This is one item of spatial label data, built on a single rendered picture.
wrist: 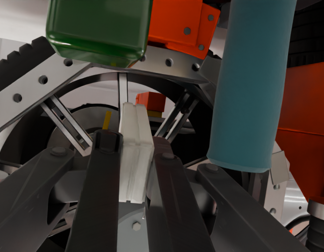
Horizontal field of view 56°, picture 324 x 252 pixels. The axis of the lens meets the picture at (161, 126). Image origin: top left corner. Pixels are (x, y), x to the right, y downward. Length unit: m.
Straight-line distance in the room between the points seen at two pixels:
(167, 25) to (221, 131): 0.19
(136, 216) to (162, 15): 0.30
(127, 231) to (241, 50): 0.26
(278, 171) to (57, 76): 0.40
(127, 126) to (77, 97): 4.44
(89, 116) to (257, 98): 0.68
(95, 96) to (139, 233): 4.27
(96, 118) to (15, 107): 0.53
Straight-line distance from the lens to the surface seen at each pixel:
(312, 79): 0.77
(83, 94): 4.59
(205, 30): 0.52
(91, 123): 0.99
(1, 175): 0.28
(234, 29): 0.43
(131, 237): 0.36
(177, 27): 0.49
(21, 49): 0.57
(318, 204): 0.36
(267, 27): 0.42
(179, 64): 0.49
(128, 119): 0.16
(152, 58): 0.48
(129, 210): 0.36
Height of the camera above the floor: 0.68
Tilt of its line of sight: 3 degrees up
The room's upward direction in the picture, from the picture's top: 172 degrees counter-clockwise
